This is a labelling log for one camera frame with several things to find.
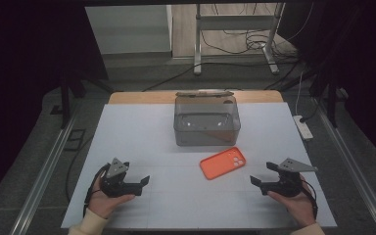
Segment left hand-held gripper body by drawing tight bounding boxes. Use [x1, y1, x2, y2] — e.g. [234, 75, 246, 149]
[100, 157, 135, 199]

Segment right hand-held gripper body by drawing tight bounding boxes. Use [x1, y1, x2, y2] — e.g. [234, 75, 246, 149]
[266, 158, 318, 198]

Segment orange phone case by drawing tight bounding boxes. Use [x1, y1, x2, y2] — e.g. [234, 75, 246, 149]
[199, 146, 247, 181]

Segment person's right hand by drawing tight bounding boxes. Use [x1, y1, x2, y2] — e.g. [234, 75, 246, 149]
[267, 175, 317, 228]

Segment person's left hand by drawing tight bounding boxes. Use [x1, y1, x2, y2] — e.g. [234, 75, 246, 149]
[87, 172, 136, 219]

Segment white power strip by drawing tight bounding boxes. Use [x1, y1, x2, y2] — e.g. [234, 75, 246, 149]
[292, 115, 314, 142]

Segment clear grey storage box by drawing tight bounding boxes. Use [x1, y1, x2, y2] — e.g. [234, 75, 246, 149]
[172, 90, 242, 147]

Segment black stand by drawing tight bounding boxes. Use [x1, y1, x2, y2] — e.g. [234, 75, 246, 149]
[307, 63, 351, 129]
[49, 67, 116, 130]

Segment dark curtain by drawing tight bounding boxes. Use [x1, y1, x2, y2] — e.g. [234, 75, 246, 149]
[0, 0, 110, 210]
[276, 0, 376, 165]

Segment white panel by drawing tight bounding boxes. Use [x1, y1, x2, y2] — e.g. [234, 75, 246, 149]
[84, 4, 174, 56]

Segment left hand-held gripper black cable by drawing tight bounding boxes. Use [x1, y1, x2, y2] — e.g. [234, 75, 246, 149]
[82, 162, 112, 218]

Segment hand-held gripper black cable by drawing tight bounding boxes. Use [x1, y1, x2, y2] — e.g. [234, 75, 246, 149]
[82, 162, 112, 218]
[302, 178, 319, 220]

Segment right hand-held gripper black cable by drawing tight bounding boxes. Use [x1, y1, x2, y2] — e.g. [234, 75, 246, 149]
[302, 178, 319, 220]

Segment thin black floor cable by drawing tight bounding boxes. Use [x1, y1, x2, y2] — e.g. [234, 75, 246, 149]
[64, 135, 94, 204]

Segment black floor frame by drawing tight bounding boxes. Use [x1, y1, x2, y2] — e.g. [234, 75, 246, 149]
[63, 128, 87, 152]

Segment black plug cable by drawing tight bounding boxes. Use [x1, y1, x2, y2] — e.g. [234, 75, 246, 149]
[299, 82, 329, 124]

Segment aluminium rail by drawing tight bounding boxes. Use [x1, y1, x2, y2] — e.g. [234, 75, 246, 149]
[311, 96, 376, 235]
[9, 116, 77, 235]

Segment thin white cable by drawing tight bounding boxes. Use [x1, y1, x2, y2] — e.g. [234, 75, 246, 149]
[294, 70, 305, 117]

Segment long black floor cable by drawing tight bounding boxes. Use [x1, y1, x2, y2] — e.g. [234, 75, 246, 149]
[141, 60, 303, 93]

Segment tangled black floor cables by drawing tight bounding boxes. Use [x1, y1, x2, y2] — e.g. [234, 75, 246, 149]
[200, 3, 316, 63]

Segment white metal stand frame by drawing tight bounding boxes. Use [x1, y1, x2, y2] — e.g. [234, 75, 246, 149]
[193, 2, 287, 76]

